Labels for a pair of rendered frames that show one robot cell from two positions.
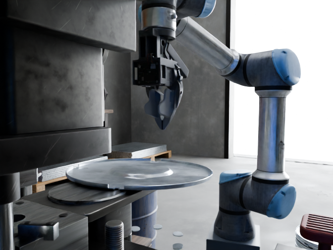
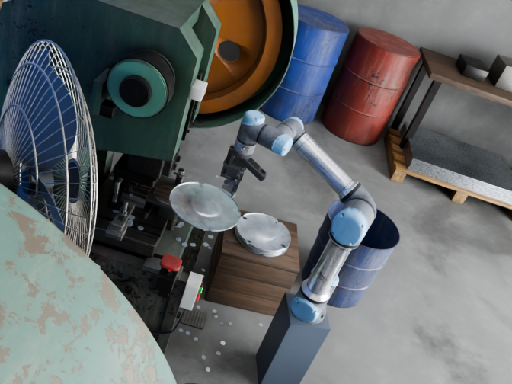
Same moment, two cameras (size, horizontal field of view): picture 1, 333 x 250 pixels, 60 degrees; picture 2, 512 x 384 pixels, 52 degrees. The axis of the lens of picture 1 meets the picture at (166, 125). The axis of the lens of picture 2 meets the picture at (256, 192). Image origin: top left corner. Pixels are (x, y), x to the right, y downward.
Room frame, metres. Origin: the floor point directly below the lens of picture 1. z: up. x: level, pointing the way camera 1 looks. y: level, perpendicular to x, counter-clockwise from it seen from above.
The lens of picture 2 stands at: (-0.21, -1.44, 2.03)
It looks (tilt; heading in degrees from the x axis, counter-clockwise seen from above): 33 degrees down; 56
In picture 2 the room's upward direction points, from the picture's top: 20 degrees clockwise
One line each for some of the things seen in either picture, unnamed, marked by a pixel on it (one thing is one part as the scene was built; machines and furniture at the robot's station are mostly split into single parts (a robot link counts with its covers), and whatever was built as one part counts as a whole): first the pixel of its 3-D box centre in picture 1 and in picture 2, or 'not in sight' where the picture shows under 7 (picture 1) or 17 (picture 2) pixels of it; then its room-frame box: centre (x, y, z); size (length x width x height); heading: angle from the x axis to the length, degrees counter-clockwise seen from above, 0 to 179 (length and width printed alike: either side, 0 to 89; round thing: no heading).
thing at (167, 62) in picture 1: (157, 60); (236, 163); (0.64, 0.02, 1.01); 0.09 x 0.08 x 0.12; 149
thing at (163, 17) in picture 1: (159, 23); (244, 145); (0.64, 0.01, 1.10); 0.08 x 0.08 x 0.05
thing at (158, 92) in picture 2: not in sight; (166, 55); (0.34, 0.19, 1.33); 0.67 x 0.18 x 0.18; 60
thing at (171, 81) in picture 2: not in sight; (136, 84); (0.20, -0.02, 1.31); 0.22 x 0.12 x 0.22; 150
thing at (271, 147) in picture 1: (270, 133); (329, 264); (0.94, -0.34, 0.82); 0.15 x 0.12 x 0.55; 40
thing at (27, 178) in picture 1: (19, 167); not in sight; (0.35, 0.18, 0.84); 0.05 x 0.03 x 0.04; 60
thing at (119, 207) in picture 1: (109, 219); (177, 211); (0.49, 0.10, 0.72); 0.25 x 0.14 x 0.14; 150
